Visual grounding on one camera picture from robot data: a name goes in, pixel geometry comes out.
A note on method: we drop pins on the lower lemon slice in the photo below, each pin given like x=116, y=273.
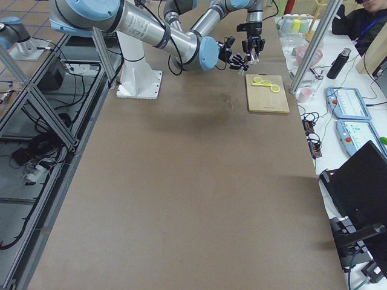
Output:
x=275, y=88

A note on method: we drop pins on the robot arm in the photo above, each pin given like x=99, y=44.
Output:
x=193, y=49
x=216, y=12

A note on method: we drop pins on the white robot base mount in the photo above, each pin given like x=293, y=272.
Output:
x=137, y=79

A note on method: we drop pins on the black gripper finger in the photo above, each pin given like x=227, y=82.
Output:
x=245, y=46
x=239, y=66
x=261, y=45
x=240, y=57

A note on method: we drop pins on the upper teach pendant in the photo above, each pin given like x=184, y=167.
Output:
x=346, y=103

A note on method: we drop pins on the black water bottle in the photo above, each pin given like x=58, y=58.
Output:
x=338, y=63

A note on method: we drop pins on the person in black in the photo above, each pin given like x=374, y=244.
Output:
x=361, y=25

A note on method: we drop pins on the teach pendant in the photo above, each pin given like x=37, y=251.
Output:
x=346, y=103
x=353, y=134

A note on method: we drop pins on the bamboo cutting board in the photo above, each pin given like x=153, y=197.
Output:
x=261, y=99

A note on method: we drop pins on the clear glass measuring cup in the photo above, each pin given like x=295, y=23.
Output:
x=253, y=56

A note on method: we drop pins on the black laptop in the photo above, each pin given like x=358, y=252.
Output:
x=358, y=187

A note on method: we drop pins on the yellow plastic knife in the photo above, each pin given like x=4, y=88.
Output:
x=262, y=84

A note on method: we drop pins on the pink cup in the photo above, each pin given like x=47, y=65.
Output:
x=304, y=95

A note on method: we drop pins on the middle lemon slice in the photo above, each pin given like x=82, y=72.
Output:
x=266, y=82

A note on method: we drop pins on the lower teach pendant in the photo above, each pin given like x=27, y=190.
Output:
x=353, y=134

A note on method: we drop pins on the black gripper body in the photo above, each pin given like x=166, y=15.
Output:
x=224, y=55
x=253, y=32

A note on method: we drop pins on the aluminium frame post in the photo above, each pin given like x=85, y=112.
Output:
x=331, y=8

